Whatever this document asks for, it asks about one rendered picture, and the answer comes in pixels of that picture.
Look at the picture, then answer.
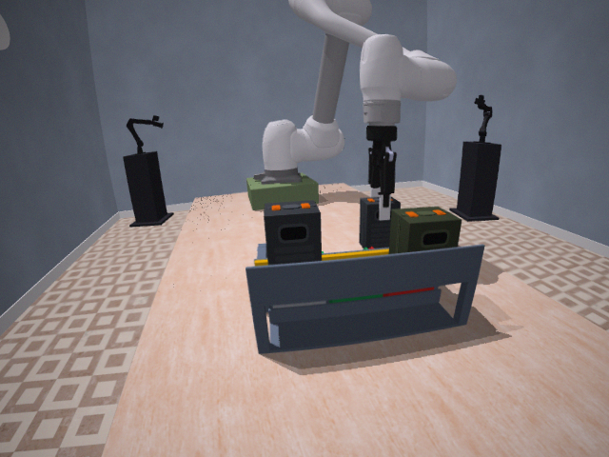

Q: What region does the yellow flat bar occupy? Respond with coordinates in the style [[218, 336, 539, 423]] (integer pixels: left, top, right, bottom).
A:
[[255, 249, 389, 266]]

